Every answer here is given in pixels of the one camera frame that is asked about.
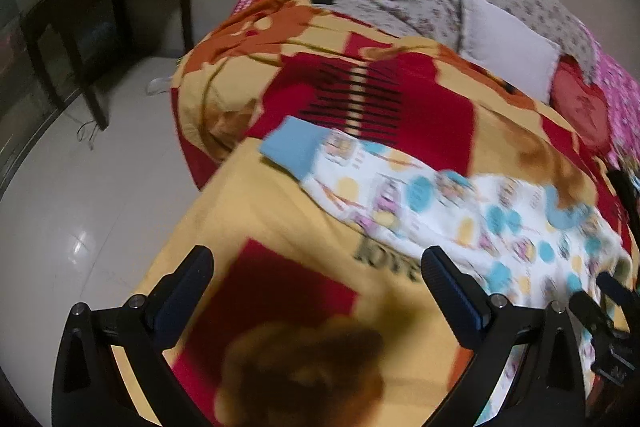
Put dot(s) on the pink floral sheet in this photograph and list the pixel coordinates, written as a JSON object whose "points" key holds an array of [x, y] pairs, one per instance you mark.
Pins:
{"points": [[621, 91]]}

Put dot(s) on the white cartoon print baby garment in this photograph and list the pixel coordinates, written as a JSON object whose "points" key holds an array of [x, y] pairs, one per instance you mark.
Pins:
{"points": [[513, 237]]}

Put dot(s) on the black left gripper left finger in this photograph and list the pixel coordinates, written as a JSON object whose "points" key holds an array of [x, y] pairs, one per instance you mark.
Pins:
{"points": [[88, 388]]}

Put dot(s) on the red yellow rose blanket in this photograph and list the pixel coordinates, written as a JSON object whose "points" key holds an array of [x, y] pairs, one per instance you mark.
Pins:
{"points": [[308, 321]]}

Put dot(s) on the white pillow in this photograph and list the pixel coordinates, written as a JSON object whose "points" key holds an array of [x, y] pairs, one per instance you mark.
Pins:
{"points": [[500, 43]]}

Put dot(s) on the dark wooden table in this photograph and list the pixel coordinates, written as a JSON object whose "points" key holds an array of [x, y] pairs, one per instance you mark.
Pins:
{"points": [[93, 33]]}

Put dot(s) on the red heart cushion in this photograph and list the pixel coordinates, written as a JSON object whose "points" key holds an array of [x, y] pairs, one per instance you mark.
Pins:
{"points": [[582, 105]]}

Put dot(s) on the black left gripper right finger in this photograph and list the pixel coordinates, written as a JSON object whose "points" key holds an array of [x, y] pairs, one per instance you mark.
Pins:
{"points": [[548, 388]]}

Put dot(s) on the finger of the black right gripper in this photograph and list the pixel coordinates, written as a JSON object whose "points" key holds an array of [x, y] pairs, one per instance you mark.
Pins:
{"points": [[610, 345], [626, 299]]}

